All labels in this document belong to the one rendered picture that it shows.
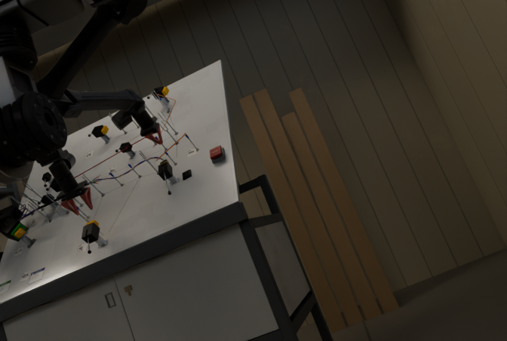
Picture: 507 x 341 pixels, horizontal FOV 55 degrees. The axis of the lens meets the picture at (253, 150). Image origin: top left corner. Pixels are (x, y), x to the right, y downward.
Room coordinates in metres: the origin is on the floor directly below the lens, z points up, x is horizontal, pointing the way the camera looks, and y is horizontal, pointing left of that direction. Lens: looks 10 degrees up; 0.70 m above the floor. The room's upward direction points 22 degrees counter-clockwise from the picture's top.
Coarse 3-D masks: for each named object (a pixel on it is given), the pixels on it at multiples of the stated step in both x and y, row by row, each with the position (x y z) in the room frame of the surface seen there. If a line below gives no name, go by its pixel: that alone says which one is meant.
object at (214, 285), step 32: (192, 256) 1.83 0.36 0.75; (224, 256) 1.81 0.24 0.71; (128, 288) 1.89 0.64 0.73; (160, 288) 1.87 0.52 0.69; (192, 288) 1.84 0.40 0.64; (224, 288) 1.82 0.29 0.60; (256, 288) 1.79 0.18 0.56; (128, 320) 1.90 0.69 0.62; (160, 320) 1.87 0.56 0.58; (192, 320) 1.85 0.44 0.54; (224, 320) 1.83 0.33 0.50; (256, 320) 1.80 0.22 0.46
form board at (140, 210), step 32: (192, 96) 2.29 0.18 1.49; (224, 96) 2.18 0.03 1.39; (128, 128) 2.37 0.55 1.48; (160, 128) 2.24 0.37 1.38; (192, 128) 2.13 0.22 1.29; (224, 128) 2.03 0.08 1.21; (96, 160) 2.32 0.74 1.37; (128, 160) 2.20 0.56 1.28; (160, 160) 2.09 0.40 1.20; (192, 160) 2.00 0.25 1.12; (224, 160) 1.91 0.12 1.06; (32, 192) 2.39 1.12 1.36; (96, 192) 2.15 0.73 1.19; (128, 192) 2.05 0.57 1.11; (160, 192) 1.96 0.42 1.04; (192, 192) 1.88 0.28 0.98; (224, 192) 1.80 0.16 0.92; (64, 224) 2.11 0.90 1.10; (128, 224) 1.93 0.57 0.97; (160, 224) 1.85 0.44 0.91; (32, 256) 2.07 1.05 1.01; (64, 256) 1.98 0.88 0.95; (96, 256) 1.90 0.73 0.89; (32, 288) 1.94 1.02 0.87
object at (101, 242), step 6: (84, 228) 1.86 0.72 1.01; (90, 228) 1.85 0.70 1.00; (96, 228) 1.87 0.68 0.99; (84, 234) 1.84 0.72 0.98; (90, 234) 1.83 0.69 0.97; (96, 234) 1.86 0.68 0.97; (84, 240) 1.85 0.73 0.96; (90, 240) 1.85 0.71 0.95; (96, 240) 1.86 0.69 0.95; (102, 240) 1.91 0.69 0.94; (102, 246) 1.92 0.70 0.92; (90, 252) 1.82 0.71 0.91
